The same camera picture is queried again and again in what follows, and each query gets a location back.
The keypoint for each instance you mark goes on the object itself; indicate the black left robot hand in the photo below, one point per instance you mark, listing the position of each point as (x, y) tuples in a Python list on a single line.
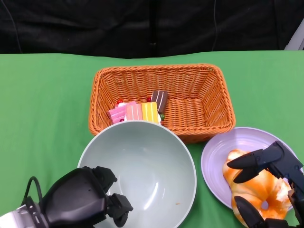
[(78, 197)]

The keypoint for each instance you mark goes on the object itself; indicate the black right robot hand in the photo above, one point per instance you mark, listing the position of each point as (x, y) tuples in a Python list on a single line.
[(282, 156)]

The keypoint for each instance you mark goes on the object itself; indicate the orange striped bread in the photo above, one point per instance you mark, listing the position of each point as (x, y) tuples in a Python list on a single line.
[(259, 192), (235, 156)]

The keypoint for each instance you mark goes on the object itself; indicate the pale green bowl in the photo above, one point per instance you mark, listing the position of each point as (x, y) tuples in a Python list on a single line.
[(142, 154)]

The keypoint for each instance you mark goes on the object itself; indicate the pink cake slice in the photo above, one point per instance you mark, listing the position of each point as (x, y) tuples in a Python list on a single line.
[(117, 114)]

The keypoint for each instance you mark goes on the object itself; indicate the coral cake slice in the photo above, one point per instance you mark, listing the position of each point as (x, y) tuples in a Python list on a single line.
[(134, 111)]

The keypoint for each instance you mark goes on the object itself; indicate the yellow cake slice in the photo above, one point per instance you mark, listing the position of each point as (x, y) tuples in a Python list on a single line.
[(149, 111)]

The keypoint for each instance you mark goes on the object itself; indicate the chocolate cake slice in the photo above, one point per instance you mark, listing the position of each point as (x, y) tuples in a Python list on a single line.
[(159, 99)]

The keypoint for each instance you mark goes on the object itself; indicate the lilac plate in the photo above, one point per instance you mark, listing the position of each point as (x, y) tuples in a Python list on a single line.
[(213, 161)]

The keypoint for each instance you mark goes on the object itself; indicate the orange wicker basket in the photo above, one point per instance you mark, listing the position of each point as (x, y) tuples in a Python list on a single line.
[(197, 111)]

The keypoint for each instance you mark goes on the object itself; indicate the green tablecloth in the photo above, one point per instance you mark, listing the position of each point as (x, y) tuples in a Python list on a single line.
[(47, 95)]

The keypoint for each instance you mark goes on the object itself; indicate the black backdrop curtain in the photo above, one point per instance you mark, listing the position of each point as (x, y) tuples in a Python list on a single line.
[(95, 23)]

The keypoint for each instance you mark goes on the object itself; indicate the white metal frame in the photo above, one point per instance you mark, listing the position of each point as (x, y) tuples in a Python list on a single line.
[(297, 39)]

